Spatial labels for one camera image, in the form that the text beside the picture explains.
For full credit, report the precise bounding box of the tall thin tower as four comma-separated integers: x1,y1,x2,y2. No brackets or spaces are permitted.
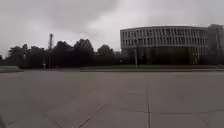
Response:
48,32,54,51

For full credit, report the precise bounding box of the lamp pole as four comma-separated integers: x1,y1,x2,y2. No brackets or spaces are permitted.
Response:
133,39,139,69

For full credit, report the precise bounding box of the grey stone slab plaza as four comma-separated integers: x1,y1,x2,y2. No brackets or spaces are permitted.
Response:
0,68,224,128

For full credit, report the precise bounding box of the low grey wall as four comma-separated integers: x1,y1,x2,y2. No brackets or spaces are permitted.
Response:
0,65,24,74

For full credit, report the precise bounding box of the grass strip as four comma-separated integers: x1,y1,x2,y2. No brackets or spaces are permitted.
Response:
79,64,224,71

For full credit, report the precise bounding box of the row of dark trees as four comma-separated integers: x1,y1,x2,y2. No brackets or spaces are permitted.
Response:
0,38,123,69

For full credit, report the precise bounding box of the pale building with window grid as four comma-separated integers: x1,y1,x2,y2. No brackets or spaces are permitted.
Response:
119,23,224,66

